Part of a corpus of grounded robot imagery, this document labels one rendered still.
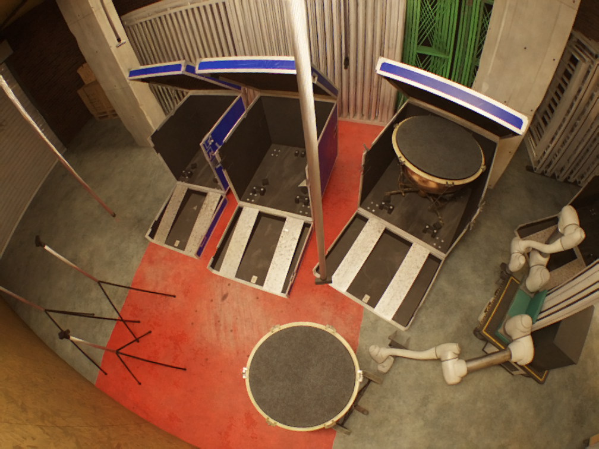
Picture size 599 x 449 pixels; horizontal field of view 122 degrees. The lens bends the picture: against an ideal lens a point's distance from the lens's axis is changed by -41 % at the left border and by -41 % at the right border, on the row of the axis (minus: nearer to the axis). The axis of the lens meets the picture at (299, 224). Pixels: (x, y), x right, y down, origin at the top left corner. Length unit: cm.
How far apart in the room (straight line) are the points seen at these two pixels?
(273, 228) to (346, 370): 180
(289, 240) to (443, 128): 185
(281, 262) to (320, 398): 149
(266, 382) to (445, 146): 228
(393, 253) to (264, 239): 134
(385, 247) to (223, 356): 192
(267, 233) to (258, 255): 27
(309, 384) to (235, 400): 110
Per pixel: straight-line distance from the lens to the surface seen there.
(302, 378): 180
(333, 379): 179
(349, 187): 333
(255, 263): 290
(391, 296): 270
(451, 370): 221
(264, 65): 199
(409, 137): 255
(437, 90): 189
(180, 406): 298
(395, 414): 268
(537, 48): 290
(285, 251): 280
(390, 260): 286
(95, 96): 675
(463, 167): 247
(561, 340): 248
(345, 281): 272
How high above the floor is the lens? 259
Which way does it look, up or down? 58 degrees down
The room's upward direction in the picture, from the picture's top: 11 degrees counter-clockwise
